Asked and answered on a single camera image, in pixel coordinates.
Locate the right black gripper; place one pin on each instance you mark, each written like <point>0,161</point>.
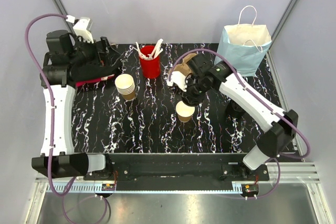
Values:
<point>192,99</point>

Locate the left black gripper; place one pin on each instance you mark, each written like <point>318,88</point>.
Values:
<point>105,58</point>

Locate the brown paper cup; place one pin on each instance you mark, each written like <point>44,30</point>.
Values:
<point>184,112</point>

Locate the light blue paper bag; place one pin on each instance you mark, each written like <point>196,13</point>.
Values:
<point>244,45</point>

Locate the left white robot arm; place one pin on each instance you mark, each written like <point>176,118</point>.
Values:
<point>69,61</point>

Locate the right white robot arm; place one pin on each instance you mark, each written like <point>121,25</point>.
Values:
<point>278,125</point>

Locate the black folded cloth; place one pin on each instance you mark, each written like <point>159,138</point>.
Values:
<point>92,63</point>

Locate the stack of brown paper cups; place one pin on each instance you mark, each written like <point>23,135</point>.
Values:
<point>124,84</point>

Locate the pink cloth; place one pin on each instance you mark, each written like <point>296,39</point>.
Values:
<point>81,83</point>

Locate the stack of black cup lids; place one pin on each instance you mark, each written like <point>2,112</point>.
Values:
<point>234,109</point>

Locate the red cup holder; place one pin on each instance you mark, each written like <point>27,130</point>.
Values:
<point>150,68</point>

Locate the white stirrers bundle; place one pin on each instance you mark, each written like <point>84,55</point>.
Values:
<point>153,53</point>

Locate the black marble pattern mat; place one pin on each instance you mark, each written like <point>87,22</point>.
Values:
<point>103,122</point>

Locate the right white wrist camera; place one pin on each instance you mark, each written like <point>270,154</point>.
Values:
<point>178,79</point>

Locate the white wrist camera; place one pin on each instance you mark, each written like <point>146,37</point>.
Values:
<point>178,79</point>
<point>81,27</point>

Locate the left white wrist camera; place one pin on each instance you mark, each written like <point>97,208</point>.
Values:
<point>81,27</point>

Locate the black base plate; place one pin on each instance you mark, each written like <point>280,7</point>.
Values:
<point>175,173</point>

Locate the aluminium frame rail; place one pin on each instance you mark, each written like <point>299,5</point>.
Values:
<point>303,173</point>

